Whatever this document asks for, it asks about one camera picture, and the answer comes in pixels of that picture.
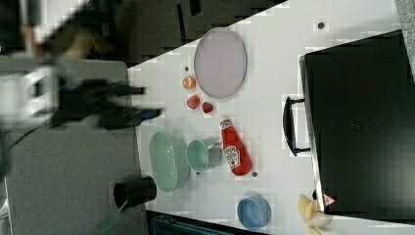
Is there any red ketchup bottle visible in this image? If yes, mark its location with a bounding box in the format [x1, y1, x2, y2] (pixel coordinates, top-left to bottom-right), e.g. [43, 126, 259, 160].
[219, 117, 252, 176]

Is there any green colander basket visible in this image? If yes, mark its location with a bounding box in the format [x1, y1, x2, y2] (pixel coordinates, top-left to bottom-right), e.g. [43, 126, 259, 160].
[149, 132, 190, 193]

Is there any green spatula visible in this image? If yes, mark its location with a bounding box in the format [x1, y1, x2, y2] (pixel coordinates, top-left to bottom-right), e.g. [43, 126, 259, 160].
[94, 202, 127, 234]

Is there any red strawberry toy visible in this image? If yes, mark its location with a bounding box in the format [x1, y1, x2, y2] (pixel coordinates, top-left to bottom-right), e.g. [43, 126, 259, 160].
[202, 102, 213, 114]

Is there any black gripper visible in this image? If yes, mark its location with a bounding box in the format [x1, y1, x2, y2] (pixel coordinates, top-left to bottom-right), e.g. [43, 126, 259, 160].
[53, 78, 161, 129]

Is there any round grey plate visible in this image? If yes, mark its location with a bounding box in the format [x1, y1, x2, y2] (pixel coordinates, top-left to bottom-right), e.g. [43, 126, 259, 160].
[194, 27, 247, 99]

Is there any pink green peach toy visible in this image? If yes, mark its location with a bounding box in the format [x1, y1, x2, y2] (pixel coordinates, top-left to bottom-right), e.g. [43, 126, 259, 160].
[187, 95, 201, 110]

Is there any orange slice toy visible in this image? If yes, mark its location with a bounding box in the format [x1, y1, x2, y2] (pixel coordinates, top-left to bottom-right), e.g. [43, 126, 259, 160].
[182, 76, 196, 89]

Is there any teal green cup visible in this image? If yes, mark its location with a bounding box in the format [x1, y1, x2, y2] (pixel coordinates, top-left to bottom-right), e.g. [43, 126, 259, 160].
[186, 140, 222, 172]

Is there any peeled banana toy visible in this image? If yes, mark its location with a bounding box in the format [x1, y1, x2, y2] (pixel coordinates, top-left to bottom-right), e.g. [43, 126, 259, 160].
[298, 194, 332, 235]

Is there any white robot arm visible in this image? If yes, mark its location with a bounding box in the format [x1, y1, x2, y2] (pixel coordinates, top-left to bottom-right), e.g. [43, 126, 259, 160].
[1, 57, 161, 177]

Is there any black toaster oven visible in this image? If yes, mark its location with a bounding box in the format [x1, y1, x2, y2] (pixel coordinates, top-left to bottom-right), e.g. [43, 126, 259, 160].
[300, 30, 415, 224]

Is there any blue metal frame rail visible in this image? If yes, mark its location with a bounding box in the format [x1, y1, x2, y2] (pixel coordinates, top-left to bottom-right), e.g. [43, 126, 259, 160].
[145, 210, 268, 235]

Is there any blue bowl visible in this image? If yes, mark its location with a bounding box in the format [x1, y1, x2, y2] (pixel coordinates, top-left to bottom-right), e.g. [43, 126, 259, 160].
[237, 195, 271, 232]

